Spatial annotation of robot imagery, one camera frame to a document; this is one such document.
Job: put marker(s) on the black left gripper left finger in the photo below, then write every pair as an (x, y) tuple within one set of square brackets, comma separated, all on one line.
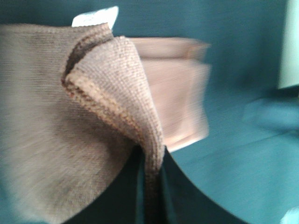
[(123, 201)]

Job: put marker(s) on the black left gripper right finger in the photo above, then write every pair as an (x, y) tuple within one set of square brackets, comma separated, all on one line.
[(181, 202)]

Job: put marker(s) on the brown microfiber towel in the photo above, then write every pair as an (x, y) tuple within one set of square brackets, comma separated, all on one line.
[(76, 100)]

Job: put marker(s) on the white woven storage basket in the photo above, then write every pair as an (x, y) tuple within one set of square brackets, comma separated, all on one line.
[(289, 66)]

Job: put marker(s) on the white towel care label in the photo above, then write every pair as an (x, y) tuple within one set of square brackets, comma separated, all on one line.
[(107, 15)]

